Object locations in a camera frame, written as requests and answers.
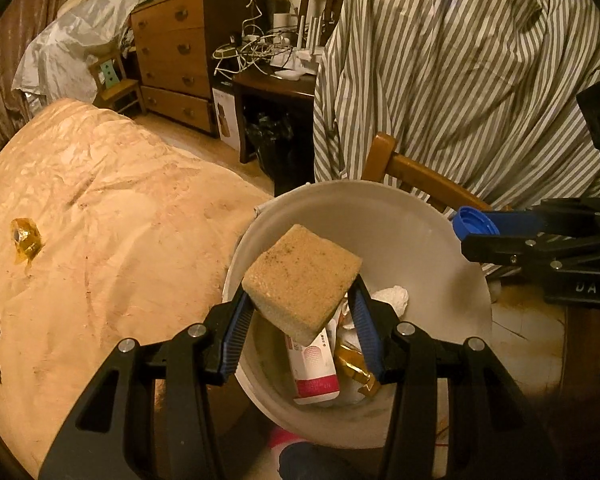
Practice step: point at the small wooden chair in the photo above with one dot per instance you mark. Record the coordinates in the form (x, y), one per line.
(115, 87)

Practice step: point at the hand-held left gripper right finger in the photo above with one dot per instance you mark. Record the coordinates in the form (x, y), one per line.
(367, 332)

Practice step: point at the white tissue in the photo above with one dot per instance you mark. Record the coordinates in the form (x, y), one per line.
(391, 300)

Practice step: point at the gold foil box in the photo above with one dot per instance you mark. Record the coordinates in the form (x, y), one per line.
(355, 360)

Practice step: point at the beige sponge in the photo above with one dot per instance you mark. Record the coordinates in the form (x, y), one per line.
(302, 280)

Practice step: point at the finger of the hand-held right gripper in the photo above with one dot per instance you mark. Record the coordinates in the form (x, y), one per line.
(510, 251)
(517, 221)

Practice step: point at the dark wooden table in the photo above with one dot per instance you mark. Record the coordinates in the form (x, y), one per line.
(275, 85)

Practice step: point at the yellow plastic wrapper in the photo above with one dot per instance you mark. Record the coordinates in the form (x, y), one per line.
(26, 237)

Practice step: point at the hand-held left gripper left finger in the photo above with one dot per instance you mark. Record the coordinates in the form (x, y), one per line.
(237, 332)

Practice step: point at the brown curtain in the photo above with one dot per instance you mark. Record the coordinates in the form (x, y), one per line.
(25, 5)

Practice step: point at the white bucket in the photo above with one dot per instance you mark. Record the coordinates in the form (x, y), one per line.
(410, 240)

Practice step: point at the small black plastic bag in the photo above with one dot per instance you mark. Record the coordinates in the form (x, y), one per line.
(270, 140)

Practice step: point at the light wooden chair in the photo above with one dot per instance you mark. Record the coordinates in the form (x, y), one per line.
(420, 172)

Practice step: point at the white cardboard box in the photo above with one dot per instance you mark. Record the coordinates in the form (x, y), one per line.
(225, 120)

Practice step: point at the tall silver plastic cover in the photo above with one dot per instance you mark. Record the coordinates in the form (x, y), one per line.
(75, 45)

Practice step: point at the white and red box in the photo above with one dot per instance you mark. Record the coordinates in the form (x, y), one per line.
(312, 365)

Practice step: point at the blue bottle cap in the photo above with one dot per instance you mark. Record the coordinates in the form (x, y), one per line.
(467, 222)

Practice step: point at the white router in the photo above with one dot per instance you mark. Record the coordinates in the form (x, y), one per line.
(305, 45)

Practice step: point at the grey striped cloth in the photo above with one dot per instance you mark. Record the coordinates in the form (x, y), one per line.
(455, 85)

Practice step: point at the wooden dresser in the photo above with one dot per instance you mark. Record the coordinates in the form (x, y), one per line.
(172, 55)

